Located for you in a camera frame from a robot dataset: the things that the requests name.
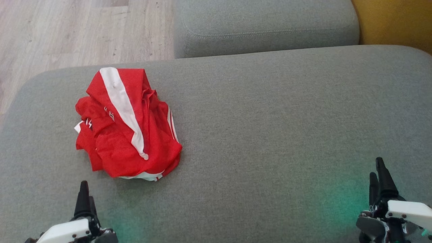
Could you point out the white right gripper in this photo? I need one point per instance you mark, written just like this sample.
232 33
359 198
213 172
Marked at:
408 211

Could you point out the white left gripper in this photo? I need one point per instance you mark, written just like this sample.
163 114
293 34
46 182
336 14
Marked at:
67 231

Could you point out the red and white basketball jersey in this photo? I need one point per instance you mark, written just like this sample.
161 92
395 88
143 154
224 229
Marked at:
158 145

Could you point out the large grey sofa seat cushion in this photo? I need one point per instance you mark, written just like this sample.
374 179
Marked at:
270 135

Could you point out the wide yellow sofa back cushion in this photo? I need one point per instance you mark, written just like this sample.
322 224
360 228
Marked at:
395 20

